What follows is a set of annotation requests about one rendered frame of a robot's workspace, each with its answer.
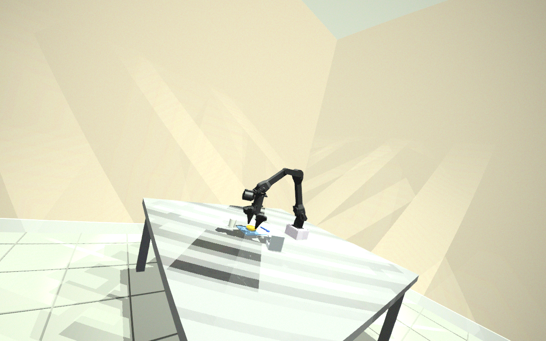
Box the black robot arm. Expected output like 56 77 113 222
242 168 307 229

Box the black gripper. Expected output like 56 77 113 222
247 202 267 229

